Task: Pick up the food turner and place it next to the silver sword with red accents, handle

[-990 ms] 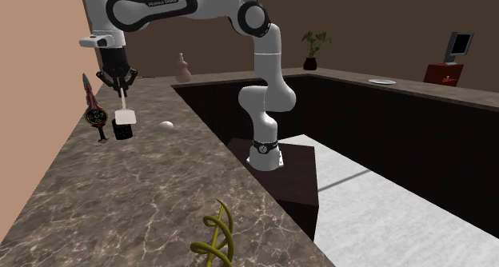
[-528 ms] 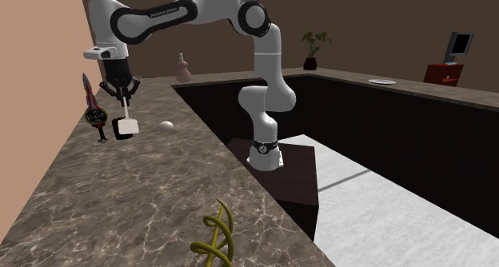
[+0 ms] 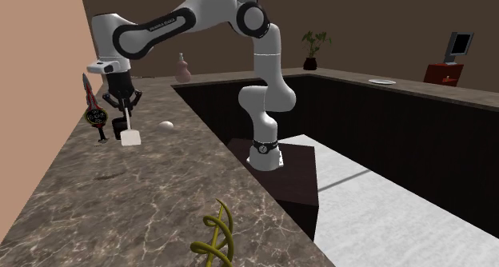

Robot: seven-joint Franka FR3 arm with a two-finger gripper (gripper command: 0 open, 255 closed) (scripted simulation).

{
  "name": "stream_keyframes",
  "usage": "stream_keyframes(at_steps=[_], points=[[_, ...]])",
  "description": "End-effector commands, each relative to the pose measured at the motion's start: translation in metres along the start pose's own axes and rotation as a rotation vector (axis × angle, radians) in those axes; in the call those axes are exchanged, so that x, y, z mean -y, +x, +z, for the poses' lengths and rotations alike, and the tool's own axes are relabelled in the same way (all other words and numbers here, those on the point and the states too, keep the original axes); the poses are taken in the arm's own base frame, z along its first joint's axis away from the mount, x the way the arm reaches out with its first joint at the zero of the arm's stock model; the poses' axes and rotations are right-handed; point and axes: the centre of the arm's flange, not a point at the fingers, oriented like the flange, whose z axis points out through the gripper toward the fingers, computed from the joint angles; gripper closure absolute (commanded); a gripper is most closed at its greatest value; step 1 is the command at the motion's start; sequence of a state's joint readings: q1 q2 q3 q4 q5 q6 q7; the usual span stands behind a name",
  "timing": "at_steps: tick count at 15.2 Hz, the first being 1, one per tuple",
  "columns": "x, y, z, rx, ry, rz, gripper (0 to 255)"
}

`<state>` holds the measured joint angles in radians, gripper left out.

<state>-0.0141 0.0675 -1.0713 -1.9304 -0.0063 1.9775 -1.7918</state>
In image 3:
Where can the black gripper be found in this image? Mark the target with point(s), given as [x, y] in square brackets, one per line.
[119, 83]

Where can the white spatula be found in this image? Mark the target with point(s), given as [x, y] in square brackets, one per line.
[130, 137]

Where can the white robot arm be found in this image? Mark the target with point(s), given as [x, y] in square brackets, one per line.
[265, 79]

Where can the black cup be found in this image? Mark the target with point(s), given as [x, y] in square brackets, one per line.
[116, 129]

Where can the red black pointed figure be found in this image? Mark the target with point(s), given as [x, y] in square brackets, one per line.
[95, 116]

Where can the white egg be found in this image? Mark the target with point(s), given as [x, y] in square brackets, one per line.
[165, 126]

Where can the pink gourd-shaped bottle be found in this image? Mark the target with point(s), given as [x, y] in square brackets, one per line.
[183, 72]

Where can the olive green spiral stand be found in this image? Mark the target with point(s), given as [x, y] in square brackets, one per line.
[218, 239]

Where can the dark robot stand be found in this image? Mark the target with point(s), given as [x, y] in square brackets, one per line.
[292, 180]

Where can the potted green plant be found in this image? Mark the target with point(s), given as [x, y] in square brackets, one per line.
[313, 48]

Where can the white plate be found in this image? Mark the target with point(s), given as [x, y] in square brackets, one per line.
[382, 82]

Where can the red box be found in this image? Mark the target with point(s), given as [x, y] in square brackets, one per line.
[442, 73]

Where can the grey computer monitor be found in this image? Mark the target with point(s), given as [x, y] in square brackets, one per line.
[459, 46]

